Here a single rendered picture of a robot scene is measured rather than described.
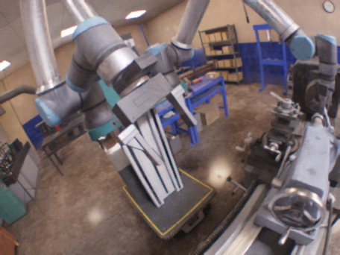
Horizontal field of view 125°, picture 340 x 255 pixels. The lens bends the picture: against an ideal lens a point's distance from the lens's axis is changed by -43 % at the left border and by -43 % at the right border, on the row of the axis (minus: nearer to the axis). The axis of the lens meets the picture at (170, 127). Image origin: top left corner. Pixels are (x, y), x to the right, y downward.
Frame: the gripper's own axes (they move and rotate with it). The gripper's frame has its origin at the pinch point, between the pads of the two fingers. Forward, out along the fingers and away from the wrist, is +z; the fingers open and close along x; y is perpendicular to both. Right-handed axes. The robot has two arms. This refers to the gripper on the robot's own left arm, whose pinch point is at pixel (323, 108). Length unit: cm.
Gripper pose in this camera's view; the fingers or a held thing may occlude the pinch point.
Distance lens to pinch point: 86.6
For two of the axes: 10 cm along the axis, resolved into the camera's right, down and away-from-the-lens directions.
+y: 2.7, 4.0, -8.8
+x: 9.2, -3.6, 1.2
